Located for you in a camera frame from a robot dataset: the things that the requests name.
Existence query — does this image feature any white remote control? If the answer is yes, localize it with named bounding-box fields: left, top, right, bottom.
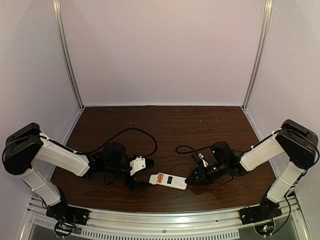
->
left=149, top=172, right=188, bottom=191

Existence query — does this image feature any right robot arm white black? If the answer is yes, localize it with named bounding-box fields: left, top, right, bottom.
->
left=185, top=119, right=320, bottom=209

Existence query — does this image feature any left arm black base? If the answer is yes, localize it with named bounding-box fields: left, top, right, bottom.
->
left=42, top=187, right=90, bottom=239

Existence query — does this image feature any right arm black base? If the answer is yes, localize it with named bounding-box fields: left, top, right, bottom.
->
left=238, top=192, right=282, bottom=237

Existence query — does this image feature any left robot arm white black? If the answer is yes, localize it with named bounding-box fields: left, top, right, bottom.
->
left=1, top=122, right=158, bottom=207

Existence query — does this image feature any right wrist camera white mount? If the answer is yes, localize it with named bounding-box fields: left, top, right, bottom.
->
left=191, top=152, right=209, bottom=168

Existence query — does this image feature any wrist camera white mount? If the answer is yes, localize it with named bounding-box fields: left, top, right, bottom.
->
left=191, top=152, right=209, bottom=168
left=129, top=156, right=155, bottom=176

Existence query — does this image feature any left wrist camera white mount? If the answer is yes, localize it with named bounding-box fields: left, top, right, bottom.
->
left=129, top=156, right=155, bottom=176

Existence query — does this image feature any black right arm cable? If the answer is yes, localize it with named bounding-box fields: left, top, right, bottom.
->
left=175, top=145, right=286, bottom=157

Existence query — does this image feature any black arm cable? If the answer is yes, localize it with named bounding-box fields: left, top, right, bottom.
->
left=175, top=145, right=286, bottom=157
left=1, top=127, right=158, bottom=171

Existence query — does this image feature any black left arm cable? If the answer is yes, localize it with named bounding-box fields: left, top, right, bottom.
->
left=1, top=127, right=158, bottom=171

